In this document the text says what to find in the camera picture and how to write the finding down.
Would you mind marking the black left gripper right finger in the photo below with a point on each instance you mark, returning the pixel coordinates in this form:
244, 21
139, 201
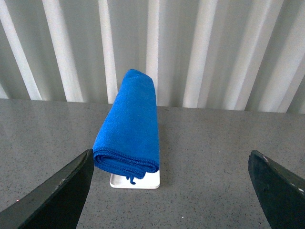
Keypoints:
281, 193

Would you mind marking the white towel rack stand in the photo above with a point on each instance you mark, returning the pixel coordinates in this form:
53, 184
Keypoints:
150, 181

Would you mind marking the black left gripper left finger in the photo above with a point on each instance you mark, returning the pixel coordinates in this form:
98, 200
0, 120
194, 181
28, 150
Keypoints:
57, 203

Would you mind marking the blue microfiber towel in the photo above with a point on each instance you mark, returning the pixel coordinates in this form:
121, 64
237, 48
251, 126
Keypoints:
127, 143

